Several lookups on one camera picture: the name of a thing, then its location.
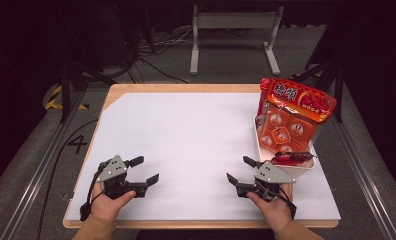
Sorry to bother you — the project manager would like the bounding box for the person's left hand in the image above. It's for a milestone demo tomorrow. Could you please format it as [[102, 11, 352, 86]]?
[[90, 182, 137, 224]]

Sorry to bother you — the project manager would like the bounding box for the white plastic box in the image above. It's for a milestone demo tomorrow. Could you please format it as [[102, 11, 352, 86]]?
[[253, 114, 317, 179]]

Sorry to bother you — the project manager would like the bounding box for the yellow black hazard tape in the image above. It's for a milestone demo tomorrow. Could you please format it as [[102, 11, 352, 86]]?
[[44, 84, 89, 111]]

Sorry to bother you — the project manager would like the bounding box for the black tripod stand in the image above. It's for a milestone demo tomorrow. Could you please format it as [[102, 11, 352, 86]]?
[[285, 33, 348, 123], [57, 6, 118, 124]]

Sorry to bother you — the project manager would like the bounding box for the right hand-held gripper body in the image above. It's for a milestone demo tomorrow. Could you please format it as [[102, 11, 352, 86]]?
[[235, 161, 296, 203]]

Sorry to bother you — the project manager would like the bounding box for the large orange food packet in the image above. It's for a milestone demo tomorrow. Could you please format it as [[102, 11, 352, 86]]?
[[255, 78, 338, 158]]

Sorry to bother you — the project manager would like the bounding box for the aluminium floor rail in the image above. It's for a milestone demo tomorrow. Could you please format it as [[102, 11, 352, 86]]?
[[319, 89, 396, 240], [0, 89, 88, 240]]

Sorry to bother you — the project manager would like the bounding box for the grey metal stand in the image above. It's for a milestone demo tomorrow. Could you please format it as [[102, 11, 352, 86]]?
[[189, 4, 285, 76]]

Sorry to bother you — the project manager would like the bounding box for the black left gripper strap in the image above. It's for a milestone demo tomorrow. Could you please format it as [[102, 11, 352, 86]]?
[[79, 163, 104, 222]]

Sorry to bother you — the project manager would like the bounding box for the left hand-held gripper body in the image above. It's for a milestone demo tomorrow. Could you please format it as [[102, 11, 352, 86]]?
[[96, 154, 150, 200]]

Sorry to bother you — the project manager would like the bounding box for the bundle of floor cables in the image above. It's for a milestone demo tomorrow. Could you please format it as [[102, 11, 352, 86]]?
[[119, 28, 194, 84]]

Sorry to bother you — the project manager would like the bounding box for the person's right hand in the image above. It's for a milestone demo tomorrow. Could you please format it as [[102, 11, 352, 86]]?
[[246, 183, 295, 234]]

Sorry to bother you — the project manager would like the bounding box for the white table mat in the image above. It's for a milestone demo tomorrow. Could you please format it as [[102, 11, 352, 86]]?
[[65, 92, 341, 222]]

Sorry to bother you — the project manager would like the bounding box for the small red snack packet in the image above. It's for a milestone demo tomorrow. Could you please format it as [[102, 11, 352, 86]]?
[[270, 150, 318, 166]]

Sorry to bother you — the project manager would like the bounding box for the thin black floor cable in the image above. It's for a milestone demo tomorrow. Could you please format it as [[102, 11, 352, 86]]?
[[35, 118, 99, 240]]

